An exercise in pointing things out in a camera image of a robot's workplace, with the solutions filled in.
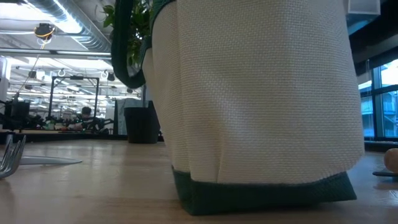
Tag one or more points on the black monitor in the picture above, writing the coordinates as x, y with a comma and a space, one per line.
18, 112

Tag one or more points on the black background robot arm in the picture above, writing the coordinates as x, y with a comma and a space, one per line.
99, 123

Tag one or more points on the white ceiling box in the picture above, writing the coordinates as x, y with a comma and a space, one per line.
362, 7

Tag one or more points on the beige green gardening bag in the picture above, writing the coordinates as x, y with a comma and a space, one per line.
248, 93

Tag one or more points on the green potted plant black pot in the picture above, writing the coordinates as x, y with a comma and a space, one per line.
141, 124

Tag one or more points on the black background rig frame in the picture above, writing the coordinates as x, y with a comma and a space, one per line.
51, 93

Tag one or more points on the person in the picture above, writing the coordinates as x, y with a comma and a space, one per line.
84, 116

